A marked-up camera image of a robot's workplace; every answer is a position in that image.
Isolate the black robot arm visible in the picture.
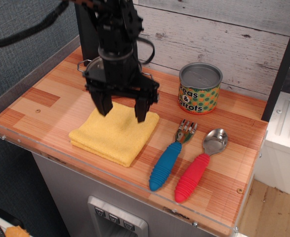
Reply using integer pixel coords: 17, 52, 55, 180
74, 0, 159, 122

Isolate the blue handled fork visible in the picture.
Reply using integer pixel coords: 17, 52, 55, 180
149, 119, 198, 191

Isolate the dark right frame post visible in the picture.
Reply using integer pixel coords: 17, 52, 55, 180
261, 39, 290, 122

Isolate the white cabinet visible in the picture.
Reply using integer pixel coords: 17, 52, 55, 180
254, 92, 290, 194

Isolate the peas and carrots can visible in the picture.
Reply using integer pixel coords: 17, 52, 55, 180
178, 63, 223, 115

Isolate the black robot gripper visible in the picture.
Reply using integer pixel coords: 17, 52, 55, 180
83, 53, 159, 123

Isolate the black braided cable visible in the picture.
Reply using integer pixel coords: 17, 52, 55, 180
0, 0, 70, 48

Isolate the silver dispenser button panel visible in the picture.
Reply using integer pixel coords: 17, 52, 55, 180
87, 196, 149, 237

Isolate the grey toy fridge cabinet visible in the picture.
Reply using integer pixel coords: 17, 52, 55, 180
31, 150, 209, 237

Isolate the orange object at corner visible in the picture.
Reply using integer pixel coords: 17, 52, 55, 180
5, 226, 30, 237

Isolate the red handled spoon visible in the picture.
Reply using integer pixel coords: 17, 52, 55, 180
174, 128, 228, 203

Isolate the black vertical post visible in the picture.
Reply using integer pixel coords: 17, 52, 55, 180
75, 4, 99, 60

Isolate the yellow towel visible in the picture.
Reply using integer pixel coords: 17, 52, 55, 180
69, 102, 160, 167

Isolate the stainless steel pot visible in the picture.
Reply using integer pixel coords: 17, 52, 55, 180
77, 56, 154, 86

